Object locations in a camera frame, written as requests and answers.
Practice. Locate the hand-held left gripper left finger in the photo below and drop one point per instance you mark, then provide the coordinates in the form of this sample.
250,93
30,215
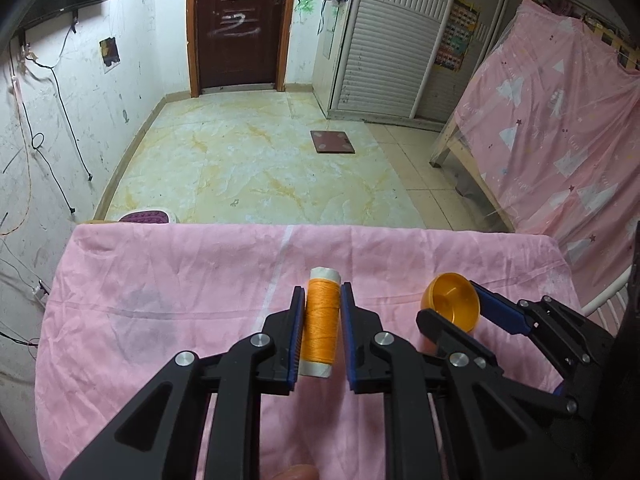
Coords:
295,335

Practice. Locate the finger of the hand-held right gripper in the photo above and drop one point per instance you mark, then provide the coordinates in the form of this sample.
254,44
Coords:
437,327
502,310

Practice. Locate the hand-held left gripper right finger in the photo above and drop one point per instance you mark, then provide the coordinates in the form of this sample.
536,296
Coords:
348,335

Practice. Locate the orange thread spool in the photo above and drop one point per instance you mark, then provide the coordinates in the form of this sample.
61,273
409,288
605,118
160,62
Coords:
320,320

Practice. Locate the orange plastic cup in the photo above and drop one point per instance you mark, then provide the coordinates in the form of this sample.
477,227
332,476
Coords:
452,302

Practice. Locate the person's left hand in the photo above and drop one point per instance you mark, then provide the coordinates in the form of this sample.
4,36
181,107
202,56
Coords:
295,474

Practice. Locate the pink bed sheet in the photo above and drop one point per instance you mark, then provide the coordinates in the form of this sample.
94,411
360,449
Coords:
150,285

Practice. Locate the purple and white plastic object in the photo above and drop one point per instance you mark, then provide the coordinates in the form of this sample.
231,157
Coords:
147,217

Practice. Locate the brown bathroom scale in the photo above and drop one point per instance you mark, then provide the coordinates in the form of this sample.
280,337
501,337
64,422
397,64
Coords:
332,142

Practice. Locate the pink patterned sheet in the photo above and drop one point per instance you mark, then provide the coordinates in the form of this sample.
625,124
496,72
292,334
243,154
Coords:
560,110

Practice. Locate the white power strip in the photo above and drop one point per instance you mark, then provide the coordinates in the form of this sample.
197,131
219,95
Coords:
41,291

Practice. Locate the colourful chart poster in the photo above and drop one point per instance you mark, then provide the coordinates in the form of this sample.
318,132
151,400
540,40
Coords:
456,35

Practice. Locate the white louvred wardrobe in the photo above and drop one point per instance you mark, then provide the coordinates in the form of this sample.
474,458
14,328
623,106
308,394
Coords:
385,45

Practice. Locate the dark brown door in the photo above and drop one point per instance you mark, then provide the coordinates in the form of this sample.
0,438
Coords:
240,25

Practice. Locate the white metal frame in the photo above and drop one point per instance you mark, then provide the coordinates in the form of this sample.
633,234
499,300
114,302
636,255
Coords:
607,296

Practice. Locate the wooden bed frame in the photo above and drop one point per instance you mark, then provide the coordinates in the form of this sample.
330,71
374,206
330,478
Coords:
442,145

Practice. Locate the torn wall picture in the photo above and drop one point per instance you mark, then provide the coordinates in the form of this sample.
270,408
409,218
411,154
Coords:
110,52

